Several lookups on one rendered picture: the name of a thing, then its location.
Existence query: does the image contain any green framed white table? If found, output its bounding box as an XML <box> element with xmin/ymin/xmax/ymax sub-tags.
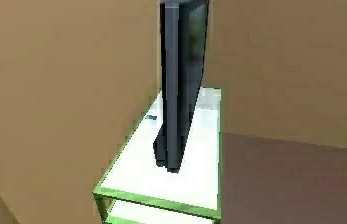
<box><xmin>92</xmin><ymin>87</ymin><xmax>223</xmax><ymax>224</ymax></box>

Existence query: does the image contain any black television set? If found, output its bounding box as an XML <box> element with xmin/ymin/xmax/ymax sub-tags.
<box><xmin>152</xmin><ymin>0</ymin><xmax>211</xmax><ymax>174</ymax></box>

